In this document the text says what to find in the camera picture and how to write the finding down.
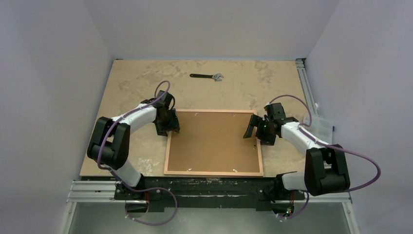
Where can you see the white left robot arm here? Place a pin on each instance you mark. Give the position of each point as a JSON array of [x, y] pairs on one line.
[[110, 141]]

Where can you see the clear plastic parts box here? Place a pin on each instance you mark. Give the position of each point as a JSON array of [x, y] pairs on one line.
[[320, 127]]

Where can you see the black adjustable wrench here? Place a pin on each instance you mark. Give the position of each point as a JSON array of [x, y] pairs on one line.
[[215, 77]]

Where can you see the aluminium rail frame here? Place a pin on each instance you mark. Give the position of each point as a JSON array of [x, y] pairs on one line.
[[247, 85]]

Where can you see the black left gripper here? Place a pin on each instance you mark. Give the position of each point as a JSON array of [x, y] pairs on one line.
[[162, 130]]

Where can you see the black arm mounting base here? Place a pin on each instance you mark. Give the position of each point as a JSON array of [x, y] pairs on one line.
[[258, 193]]

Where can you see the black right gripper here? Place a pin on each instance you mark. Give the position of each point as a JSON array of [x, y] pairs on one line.
[[261, 128]]

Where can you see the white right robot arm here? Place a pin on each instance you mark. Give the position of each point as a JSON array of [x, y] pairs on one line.
[[325, 168]]

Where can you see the pink picture frame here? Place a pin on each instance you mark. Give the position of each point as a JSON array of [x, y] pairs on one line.
[[259, 155]]

